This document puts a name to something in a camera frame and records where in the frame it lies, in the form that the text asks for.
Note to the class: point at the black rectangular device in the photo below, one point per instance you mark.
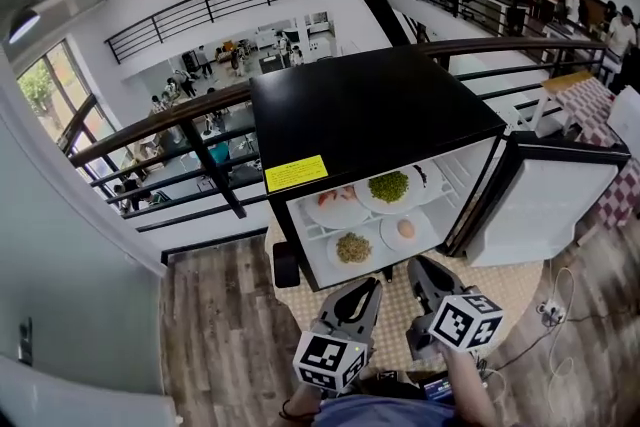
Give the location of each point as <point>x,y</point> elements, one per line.
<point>286,265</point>

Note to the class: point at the group of people downstairs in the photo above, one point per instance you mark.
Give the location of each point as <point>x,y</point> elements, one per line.
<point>200,65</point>

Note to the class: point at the black dome pendant lamp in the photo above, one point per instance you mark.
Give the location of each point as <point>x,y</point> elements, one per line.
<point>24,26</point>

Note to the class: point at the white table with wooden top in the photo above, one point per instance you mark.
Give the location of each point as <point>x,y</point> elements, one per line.
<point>567,82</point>

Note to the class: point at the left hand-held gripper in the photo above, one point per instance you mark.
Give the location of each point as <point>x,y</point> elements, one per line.
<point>327,357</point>

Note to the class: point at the plate with noodles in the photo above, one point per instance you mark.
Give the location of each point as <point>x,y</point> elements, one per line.
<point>352,247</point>

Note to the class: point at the person's left forearm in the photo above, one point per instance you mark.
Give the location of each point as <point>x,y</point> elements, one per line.
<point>307,390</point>

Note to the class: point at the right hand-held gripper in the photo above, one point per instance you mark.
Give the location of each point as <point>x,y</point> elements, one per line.
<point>465,322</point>

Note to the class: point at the black mini fridge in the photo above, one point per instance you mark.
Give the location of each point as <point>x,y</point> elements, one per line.
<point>370,110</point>

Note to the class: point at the white cardboard box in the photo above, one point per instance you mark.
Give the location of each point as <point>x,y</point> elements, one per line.
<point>627,115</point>

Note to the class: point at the black metal balcony railing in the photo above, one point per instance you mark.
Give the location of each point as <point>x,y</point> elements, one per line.
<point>215,7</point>

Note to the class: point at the red checked tablecloth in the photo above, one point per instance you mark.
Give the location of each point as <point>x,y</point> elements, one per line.
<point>595,110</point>

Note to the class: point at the plate with egg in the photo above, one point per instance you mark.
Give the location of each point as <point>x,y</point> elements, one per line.
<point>405,230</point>

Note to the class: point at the large window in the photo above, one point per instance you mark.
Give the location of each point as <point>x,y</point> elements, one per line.
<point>60,90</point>

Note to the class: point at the plate with green vegetables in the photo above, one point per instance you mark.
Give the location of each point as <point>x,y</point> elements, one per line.
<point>388,187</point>

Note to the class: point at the white power strip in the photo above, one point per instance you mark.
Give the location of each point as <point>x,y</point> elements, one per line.
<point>552,311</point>

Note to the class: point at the white plate of pink food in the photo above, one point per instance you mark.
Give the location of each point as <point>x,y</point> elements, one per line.
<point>335,205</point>

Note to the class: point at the black wrist band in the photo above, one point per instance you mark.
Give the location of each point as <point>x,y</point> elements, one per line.
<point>295,410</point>

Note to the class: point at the yellow warning label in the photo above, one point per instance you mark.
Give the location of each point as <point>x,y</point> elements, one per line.
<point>296,173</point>

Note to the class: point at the small screen device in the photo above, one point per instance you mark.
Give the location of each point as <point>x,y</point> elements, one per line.
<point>437,389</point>

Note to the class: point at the person's light shirt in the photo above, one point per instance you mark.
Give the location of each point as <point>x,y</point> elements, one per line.
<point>380,412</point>

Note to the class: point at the person's right forearm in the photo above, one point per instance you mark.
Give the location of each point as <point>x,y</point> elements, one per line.
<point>465,380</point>

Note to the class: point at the dark wood-topped railing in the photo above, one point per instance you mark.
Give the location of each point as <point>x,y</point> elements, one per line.
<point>210,165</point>

